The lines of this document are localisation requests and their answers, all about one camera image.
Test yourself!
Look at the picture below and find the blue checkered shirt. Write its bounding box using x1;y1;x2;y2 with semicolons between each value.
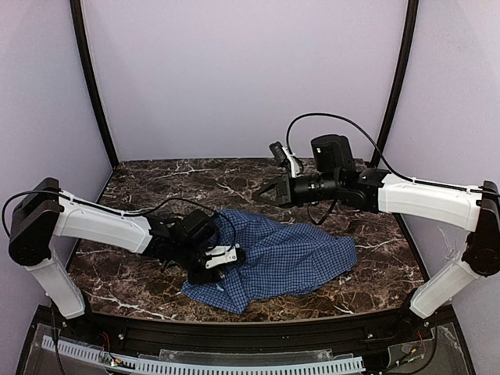
182;210;357;315

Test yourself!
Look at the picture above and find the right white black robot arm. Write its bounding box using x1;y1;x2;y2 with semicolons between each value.
252;134;499;319

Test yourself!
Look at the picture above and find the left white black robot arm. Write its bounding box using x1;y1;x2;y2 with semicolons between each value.
1;178;237;320

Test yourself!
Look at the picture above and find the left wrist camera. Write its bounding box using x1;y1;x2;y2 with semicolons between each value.
205;244;245;270

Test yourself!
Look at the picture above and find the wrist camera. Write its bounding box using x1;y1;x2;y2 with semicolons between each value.
205;244;245;270
269;141;303;177

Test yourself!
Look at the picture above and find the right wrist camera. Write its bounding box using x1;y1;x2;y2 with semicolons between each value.
269;141;303;177

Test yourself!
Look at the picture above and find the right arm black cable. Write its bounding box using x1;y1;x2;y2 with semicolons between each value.
285;112;415;183

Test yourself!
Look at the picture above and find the white slotted cable duct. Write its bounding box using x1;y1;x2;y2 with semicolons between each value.
37;335;366;374

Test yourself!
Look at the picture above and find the black aluminium front rail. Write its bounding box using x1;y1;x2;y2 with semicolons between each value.
93;312;407;357

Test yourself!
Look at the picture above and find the right black frame post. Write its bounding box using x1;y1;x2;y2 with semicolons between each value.
377;0;420;152

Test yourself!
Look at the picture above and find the black frame post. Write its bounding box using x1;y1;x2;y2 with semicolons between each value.
69;0;119;170
377;0;420;152

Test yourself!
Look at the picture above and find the left black frame post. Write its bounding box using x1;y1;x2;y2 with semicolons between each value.
69;0;119;170

